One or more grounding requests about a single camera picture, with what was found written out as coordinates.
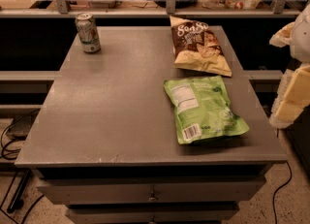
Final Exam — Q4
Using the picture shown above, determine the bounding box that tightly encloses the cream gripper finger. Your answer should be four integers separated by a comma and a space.
269, 64, 310, 129
269, 22, 294, 48

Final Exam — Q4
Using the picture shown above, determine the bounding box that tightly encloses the brown chip bag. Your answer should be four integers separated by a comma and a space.
170, 16, 233, 77

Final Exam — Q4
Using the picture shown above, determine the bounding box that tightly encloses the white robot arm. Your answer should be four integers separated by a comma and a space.
269, 6, 310, 129

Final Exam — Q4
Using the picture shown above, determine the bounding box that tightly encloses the green snack bag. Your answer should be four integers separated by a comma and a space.
164, 76, 249, 144

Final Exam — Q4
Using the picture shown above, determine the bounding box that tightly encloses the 7up soda can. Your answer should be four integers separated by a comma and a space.
75, 13, 101, 53

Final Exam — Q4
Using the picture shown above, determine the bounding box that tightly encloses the upper grey drawer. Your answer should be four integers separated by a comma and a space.
37, 176, 265, 206

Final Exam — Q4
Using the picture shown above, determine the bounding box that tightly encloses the grey drawer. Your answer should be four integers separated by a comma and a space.
37, 176, 265, 206
66, 207, 238, 224

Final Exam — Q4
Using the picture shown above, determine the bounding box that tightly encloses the grey drawer cabinet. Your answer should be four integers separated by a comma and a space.
15, 27, 286, 210

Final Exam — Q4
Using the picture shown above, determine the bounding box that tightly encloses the lower grey drawer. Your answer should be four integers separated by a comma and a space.
66, 207, 238, 224

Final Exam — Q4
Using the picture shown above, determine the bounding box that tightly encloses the black power adapter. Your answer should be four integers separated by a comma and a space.
6, 115, 34, 139

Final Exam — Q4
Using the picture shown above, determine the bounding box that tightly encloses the black floor cable right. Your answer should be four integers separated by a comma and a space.
271, 161, 294, 224

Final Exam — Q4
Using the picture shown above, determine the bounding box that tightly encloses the metal shelf rail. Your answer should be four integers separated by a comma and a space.
0, 0, 309, 18

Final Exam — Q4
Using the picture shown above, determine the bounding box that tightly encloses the black cables left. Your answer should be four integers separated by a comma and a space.
0, 110, 45, 224

